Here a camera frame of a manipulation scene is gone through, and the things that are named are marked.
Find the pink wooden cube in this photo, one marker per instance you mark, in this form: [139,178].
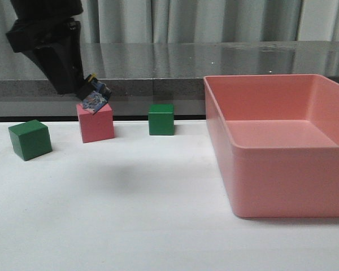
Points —
[96,127]

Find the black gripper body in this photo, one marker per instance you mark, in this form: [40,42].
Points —
[37,18]

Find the yellow push button switch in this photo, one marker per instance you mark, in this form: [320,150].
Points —
[94,94]

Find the left green wooden cube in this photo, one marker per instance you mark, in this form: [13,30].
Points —
[30,139]

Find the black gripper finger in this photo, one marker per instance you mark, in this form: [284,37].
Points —
[57,54]

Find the grey stone counter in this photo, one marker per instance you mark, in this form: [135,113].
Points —
[140,74]

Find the grey-green curtain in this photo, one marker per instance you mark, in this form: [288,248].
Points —
[208,21]

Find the right green wooden cube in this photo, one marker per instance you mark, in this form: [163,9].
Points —
[161,120]

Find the green wooden cube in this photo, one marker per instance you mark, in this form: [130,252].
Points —
[30,139]
[161,120]

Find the pink plastic bin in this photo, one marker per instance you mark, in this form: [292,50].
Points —
[276,141]

